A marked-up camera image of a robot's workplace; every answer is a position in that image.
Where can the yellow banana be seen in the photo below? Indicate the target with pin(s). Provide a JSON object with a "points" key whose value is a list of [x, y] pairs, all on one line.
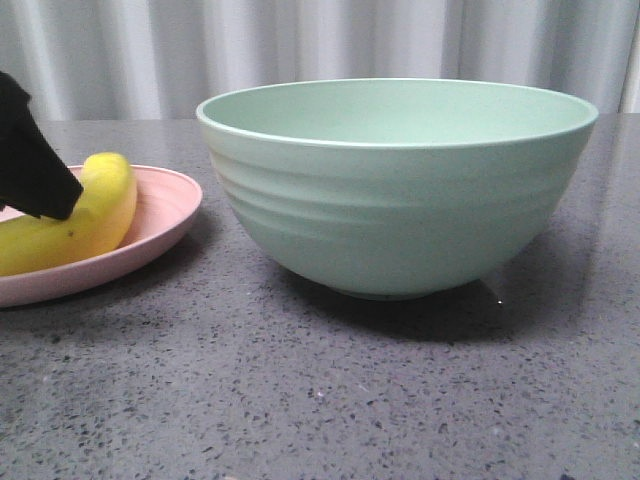
{"points": [[99, 221]]}

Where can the green ribbed bowl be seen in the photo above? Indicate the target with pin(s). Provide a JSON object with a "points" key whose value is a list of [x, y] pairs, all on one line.
{"points": [[390, 188]]}

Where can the pink plate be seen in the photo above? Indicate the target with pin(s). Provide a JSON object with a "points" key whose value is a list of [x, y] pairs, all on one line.
{"points": [[167, 205]]}

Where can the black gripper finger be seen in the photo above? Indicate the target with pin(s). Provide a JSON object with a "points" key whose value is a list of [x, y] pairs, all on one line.
{"points": [[34, 180]]}

